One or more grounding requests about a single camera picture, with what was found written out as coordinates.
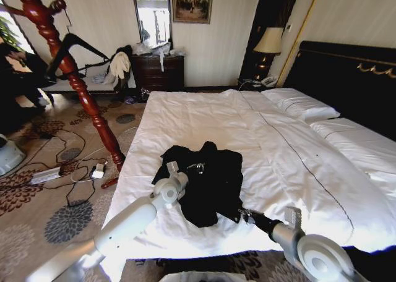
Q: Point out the red wooden coat rack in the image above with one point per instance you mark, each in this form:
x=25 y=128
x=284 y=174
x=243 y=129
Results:
x=77 y=84

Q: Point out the white robot front shell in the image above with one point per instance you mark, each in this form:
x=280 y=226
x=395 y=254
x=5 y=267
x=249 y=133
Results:
x=198 y=277

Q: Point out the white telephone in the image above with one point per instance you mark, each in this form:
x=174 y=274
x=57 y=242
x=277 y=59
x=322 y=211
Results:
x=269 y=81

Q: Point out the upholstered bench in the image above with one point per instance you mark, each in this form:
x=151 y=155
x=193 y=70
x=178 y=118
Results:
x=68 y=85

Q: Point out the table lamp with cream shade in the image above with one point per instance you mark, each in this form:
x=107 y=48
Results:
x=268 y=44

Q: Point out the framed painting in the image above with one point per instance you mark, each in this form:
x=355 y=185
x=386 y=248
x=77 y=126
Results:
x=191 y=3

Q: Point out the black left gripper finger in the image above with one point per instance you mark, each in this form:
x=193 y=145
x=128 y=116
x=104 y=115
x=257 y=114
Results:
x=200 y=170
x=195 y=165

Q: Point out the person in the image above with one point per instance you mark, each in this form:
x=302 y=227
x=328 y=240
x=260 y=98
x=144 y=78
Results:
x=15 y=84

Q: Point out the wall mirror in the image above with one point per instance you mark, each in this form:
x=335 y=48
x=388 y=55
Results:
x=153 y=19

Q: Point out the white pillow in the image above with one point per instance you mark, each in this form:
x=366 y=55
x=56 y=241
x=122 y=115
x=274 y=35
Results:
x=297 y=104

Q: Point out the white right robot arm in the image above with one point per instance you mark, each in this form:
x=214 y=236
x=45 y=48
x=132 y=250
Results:
x=315 y=257

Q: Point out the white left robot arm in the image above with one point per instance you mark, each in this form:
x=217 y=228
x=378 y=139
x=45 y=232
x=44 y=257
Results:
x=130 y=220

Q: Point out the green plant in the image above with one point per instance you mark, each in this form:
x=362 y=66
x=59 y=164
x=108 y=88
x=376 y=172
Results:
x=7 y=31

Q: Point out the black clothes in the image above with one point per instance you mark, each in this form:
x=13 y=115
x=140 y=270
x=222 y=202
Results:
x=213 y=186

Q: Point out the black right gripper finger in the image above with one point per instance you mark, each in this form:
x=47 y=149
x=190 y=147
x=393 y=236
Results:
x=248 y=220
x=247 y=212

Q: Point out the white duvet beside headboard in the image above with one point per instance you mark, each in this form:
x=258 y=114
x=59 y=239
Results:
x=365 y=149

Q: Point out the grey power strip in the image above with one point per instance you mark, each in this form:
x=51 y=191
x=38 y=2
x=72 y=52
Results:
x=44 y=175

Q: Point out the clear plastic bags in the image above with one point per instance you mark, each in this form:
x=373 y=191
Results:
x=173 y=50

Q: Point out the white charger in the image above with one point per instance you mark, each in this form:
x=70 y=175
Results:
x=98 y=171

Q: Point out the black clothes hanger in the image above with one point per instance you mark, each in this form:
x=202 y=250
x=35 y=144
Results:
x=66 y=45

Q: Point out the dark nightstand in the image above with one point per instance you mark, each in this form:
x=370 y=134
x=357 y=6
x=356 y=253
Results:
x=250 y=85

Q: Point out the purple items on floor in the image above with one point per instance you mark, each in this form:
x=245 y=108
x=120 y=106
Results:
x=137 y=97

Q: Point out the large white duvet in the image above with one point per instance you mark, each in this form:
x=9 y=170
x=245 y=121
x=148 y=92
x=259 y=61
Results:
x=216 y=124

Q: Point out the dark wooden dresser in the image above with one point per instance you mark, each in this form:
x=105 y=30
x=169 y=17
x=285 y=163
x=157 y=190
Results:
x=157 y=73

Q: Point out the cream garment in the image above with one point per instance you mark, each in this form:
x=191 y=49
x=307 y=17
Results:
x=120 y=64

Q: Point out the white round machine base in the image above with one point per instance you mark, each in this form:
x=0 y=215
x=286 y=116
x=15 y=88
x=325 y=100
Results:
x=9 y=155

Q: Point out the black headboard with gold trim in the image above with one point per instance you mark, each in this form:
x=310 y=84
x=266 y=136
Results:
x=346 y=87

